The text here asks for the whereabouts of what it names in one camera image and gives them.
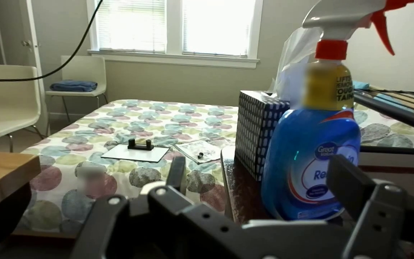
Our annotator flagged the wooden table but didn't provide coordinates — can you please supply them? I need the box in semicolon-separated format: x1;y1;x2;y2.
0;150;42;219

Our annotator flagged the folded blue towel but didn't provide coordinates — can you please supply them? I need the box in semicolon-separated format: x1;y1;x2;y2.
50;80;98;92

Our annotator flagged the clear plastic bag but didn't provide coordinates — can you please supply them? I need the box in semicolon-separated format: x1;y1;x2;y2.
174;140;226;164

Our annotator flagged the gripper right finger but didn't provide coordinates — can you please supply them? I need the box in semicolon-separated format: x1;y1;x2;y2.
326;154;414;259

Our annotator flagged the bed with dotted cover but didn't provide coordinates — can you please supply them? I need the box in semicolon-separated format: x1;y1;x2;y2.
15;99;414;236

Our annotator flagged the white tissue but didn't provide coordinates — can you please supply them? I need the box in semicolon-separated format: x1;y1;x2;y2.
270;27;322;102

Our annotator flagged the blue spray bottle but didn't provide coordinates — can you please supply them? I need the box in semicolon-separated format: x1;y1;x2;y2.
261;0;414;221

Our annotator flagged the black drying rack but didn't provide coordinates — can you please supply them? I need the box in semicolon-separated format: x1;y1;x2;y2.
353;88;414;156

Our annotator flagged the white door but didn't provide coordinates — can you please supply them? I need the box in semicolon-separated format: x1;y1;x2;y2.
0;0;46;132

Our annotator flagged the white flat board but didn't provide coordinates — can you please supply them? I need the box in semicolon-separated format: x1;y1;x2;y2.
101;143;170;163

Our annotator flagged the black handle-shaped part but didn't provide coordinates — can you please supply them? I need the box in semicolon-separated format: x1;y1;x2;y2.
127;138;154;151

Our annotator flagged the black cable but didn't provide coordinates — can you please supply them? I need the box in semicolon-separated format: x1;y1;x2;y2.
0;0;104;83

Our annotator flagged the blue cloth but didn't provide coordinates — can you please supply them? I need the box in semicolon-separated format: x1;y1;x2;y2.
353;81;414;113

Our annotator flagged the white chair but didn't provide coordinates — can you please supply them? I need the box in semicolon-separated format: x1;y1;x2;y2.
45;55;109;127
0;64;46;152

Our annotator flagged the window with blinds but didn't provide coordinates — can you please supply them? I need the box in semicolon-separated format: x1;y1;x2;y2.
87;0;264;69

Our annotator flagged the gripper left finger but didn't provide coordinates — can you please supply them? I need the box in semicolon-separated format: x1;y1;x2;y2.
70;156;251;259

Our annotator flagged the dotted tissue box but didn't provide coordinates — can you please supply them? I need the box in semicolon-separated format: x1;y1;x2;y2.
235;90;290;181

